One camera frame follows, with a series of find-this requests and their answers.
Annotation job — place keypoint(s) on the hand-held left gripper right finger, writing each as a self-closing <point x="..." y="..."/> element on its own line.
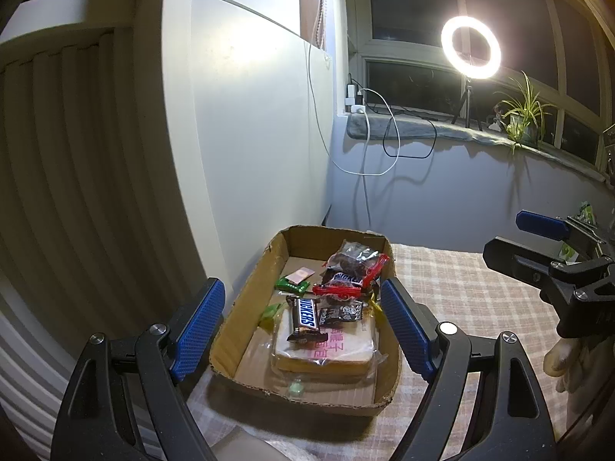
<point x="408" y="331"/>

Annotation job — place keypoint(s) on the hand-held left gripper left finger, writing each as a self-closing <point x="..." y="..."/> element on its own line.
<point x="199" y="326"/>

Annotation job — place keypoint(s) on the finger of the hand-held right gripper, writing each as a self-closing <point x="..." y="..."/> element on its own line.
<point x="514" y="254"/>
<point x="540" y="223"/>

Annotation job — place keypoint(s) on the yellow small packet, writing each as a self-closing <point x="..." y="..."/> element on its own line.
<point x="377" y="314"/>

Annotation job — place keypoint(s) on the cardboard box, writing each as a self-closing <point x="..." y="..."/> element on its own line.
<point x="250" y="297"/>

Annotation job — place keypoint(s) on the black small snack packet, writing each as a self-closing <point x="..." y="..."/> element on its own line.
<point x="341" y="314"/>

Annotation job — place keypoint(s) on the green candy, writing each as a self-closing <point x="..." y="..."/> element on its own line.
<point x="271" y="312"/>

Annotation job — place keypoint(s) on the bread packet pink label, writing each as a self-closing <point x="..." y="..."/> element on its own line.
<point x="331" y="360"/>

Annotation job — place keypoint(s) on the clear dried fruit packet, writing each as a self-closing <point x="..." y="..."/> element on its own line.
<point x="358" y="257"/>
<point x="336" y="292"/>

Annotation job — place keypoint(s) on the dark candy wrapper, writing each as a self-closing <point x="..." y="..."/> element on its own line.
<point x="343" y="278"/>

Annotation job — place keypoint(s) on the green snack packet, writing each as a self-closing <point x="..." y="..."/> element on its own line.
<point x="292" y="288"/>

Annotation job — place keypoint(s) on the brown chocolate bar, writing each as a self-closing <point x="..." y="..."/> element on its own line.
<point x="305" y="319"/>

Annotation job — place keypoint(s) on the pink small packet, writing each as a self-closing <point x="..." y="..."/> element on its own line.
<point x="300" y="276"/>

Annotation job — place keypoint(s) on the person's right hand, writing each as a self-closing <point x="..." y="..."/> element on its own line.
<point x="562" y="360"/>

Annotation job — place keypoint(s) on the green snack bag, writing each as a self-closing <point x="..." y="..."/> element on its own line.
<point x="585" y="211"/>

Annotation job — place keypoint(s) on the plaid blanket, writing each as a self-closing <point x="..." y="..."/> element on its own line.
<point x="480" y="297"/>

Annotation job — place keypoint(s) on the potted spider plant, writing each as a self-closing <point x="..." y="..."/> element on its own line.
<point x="523" y="129"/>

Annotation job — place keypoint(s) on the black tripod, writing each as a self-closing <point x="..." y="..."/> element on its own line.
<point x="467" y="101"/>

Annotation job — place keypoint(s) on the beige curtain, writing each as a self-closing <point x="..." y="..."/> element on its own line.
<point x="96" y="177"/>

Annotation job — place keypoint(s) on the grey windowsill cloth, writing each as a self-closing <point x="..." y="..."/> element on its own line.
<point x="379" y="127"/>

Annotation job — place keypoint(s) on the white cabinet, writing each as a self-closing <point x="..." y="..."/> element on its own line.
<point x="250" y="129"/>

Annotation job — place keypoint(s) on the window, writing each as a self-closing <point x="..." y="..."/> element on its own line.
<point x="358" y="9"/>

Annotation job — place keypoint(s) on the white wall chargers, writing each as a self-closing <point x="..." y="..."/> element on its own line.
<point x="355" y="105"/>

